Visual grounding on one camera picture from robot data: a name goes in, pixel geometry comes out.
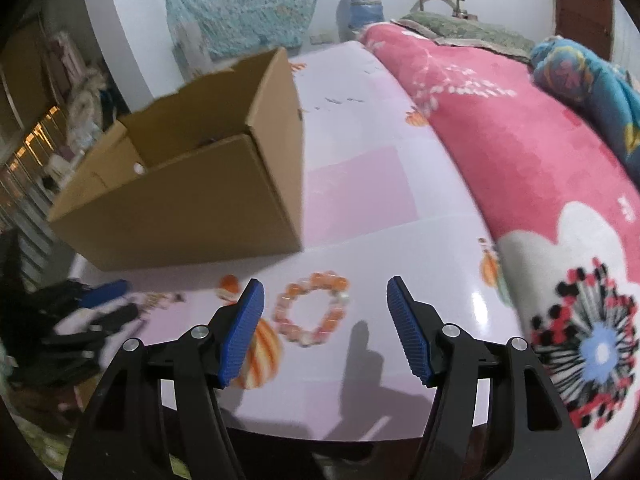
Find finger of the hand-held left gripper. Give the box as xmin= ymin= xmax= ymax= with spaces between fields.
xmin=54 ymin=303 xmax=142 ymax=347
xmin=44 ymin=279 xmax=132 ymax=312

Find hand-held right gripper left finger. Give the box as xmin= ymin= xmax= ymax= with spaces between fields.
xmin=62 ymin=278 xmax=266 ymax=480

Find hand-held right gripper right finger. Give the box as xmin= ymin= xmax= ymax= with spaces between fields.
xmin=386 ymin=275 xmax=592 ymax=480

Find gold earring cluster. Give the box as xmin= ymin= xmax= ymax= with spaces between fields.
xmin=136 ymin=292 xmax=172 ymax=313

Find pink bead bracelet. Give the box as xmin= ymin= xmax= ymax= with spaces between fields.
xmin=272 ymin=271 xmax=351 ymax=347

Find brown cardboard box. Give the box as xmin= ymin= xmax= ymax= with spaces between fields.
xmin=47 ymin=47 xmax=306 ymax=272

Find green fluffy rug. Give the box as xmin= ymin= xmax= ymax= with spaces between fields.
xmin=5 ymin=405 xmax=81 ymax=480

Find metal railing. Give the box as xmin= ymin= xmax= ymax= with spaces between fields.
xmin=0 ymin=105 xmax=67 ymax=261

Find pile of clothes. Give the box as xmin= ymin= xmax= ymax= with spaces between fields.
xmin=65 ymin=70 xmax=122 ymax=162

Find pink flower blanket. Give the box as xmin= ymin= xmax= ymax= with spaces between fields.
xmin=360 ymin=22 xmax=640 ymax=431

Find hanging pink clothes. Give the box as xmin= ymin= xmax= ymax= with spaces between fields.
xmin=47 ymin=30 xmax=77 ymax=107

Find green patterned blanket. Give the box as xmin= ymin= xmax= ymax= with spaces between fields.
xmin=392 ymin=10 xmax=536 ymax=64

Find blue floral blanket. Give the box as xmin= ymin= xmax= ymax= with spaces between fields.
xmin=530 ymin=35 xmax=640 ymax=181

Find teal patterned cloth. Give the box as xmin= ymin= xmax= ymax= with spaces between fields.
xmin=164 ymin=0 xmax=333 ymax=59

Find blue water jug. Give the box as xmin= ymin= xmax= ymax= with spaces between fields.
xmin=345 ymin=0 xmax=384 ymax=31

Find brown door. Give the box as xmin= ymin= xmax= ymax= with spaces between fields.
xmin=552 ymin=0 xmax=616 ymax=61

